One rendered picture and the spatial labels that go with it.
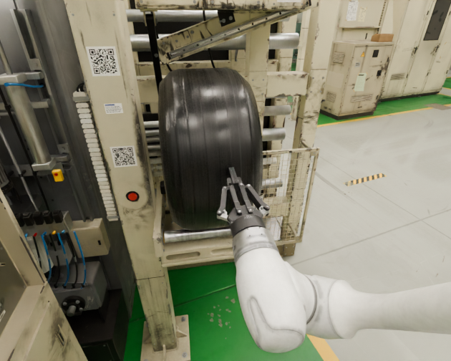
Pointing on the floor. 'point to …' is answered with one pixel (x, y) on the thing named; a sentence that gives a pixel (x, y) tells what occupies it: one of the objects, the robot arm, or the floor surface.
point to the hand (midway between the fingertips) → (233, 179)
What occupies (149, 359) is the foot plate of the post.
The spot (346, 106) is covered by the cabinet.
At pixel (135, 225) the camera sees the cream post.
